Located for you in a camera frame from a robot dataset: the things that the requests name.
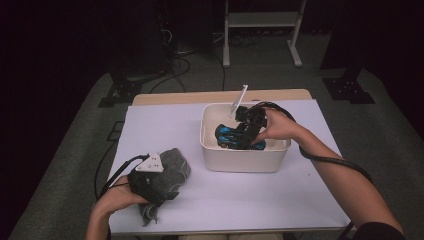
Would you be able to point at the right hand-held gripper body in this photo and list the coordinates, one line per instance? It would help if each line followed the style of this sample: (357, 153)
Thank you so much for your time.
(253, 116)

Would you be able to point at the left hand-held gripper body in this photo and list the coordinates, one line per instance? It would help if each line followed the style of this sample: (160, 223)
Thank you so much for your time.
(145, 185)

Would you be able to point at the blue and black toy car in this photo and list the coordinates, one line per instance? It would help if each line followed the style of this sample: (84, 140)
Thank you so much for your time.
(226, 133)

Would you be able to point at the white plastic bin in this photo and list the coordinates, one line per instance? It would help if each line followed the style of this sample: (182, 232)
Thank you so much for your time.
(240, 161)

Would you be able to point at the grey fluffy cloth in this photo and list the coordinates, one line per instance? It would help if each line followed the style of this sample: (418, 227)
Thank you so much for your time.
(173, 166)

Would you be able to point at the person's right hand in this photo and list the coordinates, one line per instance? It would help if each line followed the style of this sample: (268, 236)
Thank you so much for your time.
(283, 128)

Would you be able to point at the person's left hand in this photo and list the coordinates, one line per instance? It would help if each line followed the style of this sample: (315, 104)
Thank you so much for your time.
(113, 200)

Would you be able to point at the wooden table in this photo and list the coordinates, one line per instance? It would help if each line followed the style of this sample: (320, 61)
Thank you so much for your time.
(186, 97)

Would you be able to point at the black stand base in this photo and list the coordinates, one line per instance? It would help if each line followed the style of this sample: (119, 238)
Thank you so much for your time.
(121, 91)
(348, 90)

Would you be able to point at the white metal stand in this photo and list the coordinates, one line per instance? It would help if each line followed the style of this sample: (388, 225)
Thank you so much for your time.
(260, 19)

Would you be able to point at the dark floor equipment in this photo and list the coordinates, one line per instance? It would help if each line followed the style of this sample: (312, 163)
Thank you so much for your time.
(143, 56)

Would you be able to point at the person's dark clothing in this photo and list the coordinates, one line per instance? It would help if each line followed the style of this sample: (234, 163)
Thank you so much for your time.
(380, 233)

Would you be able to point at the black floor frame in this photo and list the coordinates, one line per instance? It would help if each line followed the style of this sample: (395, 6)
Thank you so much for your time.
(115, 130)

